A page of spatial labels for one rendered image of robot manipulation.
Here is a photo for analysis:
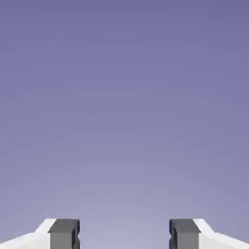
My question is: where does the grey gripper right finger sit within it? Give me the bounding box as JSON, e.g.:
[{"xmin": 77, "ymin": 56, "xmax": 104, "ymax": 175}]
[{"xmin": 168, "ymin": 218, "xmax": 249, "ymax": 249}]

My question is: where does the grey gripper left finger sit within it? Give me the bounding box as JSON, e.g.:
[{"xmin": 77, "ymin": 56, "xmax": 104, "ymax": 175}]
[{"xmin": 0, "ymin": 218, "xmax": 81, "ymax": 249}]

